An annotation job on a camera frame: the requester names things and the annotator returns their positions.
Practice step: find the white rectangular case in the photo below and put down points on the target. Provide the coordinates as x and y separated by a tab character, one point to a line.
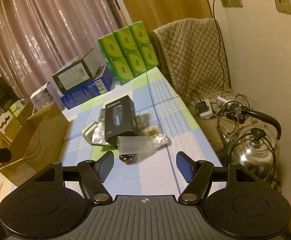
88	132

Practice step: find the frosted plastic cup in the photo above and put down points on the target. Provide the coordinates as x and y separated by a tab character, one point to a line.
135	145

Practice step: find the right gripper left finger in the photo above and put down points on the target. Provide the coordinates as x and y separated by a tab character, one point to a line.
93	174

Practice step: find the green tissue pack stack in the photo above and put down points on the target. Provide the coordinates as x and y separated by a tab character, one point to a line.
128	52

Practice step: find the black red round object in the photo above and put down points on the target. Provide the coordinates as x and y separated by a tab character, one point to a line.
128	158

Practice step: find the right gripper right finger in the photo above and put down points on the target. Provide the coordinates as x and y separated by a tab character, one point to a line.
197	174

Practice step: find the white cutout cardboard piece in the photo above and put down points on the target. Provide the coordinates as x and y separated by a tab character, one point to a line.
9	125

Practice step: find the cotton swab bag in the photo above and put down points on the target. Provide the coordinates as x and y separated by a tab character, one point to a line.
157	137

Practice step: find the blue cardboard box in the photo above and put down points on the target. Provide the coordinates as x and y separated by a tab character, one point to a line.
89	90

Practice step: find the white printed box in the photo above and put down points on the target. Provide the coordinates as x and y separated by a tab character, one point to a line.
46	95

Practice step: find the black folding cart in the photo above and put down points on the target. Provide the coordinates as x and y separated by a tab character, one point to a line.
7	96

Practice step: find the green cardboard box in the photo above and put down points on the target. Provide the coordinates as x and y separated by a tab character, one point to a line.
78	71

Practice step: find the silver foil pouch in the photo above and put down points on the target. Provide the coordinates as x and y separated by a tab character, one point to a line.
98	135

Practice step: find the pink curtain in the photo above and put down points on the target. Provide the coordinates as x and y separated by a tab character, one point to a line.
37	37

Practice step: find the steel kettle black handle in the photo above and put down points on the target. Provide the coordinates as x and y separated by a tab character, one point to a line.
254	146

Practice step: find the white power strip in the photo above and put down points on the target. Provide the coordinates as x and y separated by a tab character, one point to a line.
203	109

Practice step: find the quilted beige chair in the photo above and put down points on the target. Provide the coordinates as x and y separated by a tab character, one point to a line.
193	55

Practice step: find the black shaver box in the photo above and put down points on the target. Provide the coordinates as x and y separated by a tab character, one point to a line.
120	119

